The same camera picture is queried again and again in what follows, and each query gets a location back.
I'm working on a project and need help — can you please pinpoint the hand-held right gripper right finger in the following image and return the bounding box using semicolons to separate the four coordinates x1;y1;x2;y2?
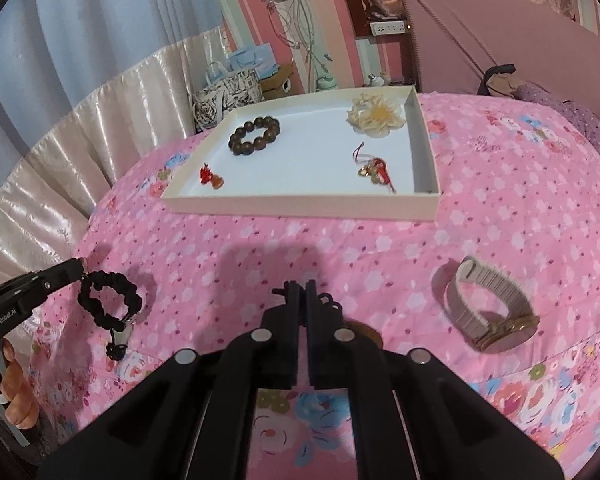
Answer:
305;280;566;480

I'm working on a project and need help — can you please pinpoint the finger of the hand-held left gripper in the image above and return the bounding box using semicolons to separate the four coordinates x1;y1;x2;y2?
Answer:
35;258;88;293

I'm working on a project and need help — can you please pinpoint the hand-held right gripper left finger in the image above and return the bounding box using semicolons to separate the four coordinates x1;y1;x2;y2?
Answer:
37;281;306;480

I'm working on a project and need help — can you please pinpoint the black scrunchie with silver ornament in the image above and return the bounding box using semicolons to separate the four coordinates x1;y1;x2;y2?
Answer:
77;270;143;361

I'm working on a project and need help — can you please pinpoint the pink band wristwatch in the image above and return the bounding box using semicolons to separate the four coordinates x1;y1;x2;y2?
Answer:
440;256;541;353

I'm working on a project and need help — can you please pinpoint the red knot charm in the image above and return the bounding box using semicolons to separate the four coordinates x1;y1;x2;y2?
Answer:
199;162;226;190

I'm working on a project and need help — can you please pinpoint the white shallow box tray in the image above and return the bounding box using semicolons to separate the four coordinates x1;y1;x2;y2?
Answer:
160;85;441;223

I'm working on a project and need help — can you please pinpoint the red and gold charm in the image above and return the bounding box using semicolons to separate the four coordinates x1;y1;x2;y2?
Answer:
351;142;398;195

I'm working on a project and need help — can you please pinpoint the brown wooden bead bracelet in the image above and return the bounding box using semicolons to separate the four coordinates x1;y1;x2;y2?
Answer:
227;116;281;157

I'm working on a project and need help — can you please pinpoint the cream flower scrunchie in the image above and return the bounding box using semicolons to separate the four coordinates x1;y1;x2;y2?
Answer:
346;94;408;137

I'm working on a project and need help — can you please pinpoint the person's left hand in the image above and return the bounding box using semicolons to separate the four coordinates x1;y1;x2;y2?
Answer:
2;337;41;428

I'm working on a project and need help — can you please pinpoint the pink floral bedsheet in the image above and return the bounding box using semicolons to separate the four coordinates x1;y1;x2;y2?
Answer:
30;90;600;480

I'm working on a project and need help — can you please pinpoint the cream satin bed skirt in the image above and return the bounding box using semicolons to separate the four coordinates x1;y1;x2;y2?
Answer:
0;25;231;291

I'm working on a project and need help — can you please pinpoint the black and white floral bag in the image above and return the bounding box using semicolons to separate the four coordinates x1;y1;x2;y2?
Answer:
192;62;263;133

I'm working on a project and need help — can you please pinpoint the cardboard box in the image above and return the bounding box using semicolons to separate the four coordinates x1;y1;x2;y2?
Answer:
257;62;296;98

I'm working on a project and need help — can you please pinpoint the white sheer curtain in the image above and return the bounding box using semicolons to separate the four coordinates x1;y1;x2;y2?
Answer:
0;0;241;211

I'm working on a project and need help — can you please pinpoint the blue gift bag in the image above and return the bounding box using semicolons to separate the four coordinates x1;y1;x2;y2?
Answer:
227;45;276;71

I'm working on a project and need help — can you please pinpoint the white power strip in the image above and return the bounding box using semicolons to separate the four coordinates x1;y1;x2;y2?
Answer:
369;19;410;36

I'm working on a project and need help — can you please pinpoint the purple dotted blanket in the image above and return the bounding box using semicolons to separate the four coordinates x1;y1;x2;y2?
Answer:
515;82;600;166

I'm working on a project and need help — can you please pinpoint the pink headboard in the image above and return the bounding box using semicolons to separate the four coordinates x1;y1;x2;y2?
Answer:
399;0;600;106

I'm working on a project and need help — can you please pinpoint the bundle of charging cables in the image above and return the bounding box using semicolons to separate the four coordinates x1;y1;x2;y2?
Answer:
260;0;331;91

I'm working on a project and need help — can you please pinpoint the black curved handle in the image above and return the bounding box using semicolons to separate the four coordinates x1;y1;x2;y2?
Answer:
477;64;517;96

